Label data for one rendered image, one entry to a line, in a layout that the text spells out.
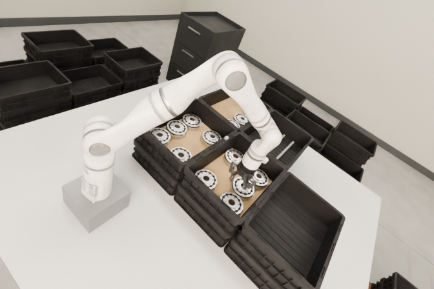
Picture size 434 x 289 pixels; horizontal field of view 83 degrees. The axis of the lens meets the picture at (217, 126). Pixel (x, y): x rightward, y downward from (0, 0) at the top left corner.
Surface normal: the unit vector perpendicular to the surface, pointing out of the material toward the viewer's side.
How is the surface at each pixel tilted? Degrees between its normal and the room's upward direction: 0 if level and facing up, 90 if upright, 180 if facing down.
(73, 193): 0
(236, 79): 86
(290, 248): 0
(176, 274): 0
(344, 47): 90
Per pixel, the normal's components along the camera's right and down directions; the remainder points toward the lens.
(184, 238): 0.33, -0.72
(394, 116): -0.58, 0.36
